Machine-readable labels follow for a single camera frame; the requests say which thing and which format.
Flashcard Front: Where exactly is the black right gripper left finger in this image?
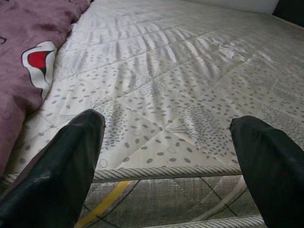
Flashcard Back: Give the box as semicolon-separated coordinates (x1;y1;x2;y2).
0;108;106;228

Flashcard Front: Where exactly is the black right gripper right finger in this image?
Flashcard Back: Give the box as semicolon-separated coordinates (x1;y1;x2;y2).
228;115;304;228

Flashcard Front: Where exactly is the white quilted mattress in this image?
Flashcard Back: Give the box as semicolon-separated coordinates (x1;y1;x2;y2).
0;0;304;228

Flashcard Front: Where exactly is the purple cartoon print blanket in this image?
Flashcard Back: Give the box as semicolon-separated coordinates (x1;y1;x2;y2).
0;0;95;176

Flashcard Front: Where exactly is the black tufted headboard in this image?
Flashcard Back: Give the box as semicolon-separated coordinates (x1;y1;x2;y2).
272;0;304;26

